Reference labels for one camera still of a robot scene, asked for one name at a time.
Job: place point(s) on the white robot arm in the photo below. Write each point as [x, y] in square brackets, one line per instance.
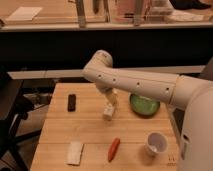
[192, 95]

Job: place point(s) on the green bowl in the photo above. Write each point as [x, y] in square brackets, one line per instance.
[143, 106]

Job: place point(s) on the white bottle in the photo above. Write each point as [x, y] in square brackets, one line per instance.
[108, 112]

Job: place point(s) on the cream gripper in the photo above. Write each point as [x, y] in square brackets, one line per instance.
[112, 97]

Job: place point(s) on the white paper sheet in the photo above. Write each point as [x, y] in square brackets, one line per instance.
[24, 14]

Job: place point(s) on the black eraser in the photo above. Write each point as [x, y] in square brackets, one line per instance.
[71, 102]

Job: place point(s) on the orange carrot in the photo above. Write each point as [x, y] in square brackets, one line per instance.
[113, 149]

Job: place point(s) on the black office chair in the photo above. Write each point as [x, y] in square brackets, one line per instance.
[14, 108]

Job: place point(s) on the white sponge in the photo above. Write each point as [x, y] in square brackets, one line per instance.
[74, 153]

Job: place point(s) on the white cup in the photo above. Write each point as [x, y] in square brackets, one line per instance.
[156, 144]

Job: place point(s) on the long white rail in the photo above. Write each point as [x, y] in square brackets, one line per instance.
[74, 73]

